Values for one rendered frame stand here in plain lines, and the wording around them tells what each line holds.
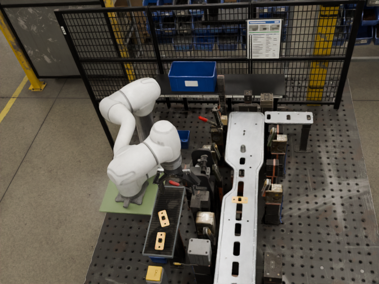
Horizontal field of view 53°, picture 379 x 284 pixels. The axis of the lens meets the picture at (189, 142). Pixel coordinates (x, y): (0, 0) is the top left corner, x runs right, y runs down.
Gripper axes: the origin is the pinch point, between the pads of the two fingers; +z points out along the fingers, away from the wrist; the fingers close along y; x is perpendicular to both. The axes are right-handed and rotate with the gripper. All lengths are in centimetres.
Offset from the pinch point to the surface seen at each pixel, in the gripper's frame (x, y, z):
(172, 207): 2.8, -5.9, 18.5
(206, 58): 120, 1, 19
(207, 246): -14.2, 12.1, 23.5
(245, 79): 113, 26, 32
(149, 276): -31.8, -11.1, 18.4
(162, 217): -3.5, -9.8, 18.0
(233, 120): 76, 20, 35
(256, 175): 34, 34, 35
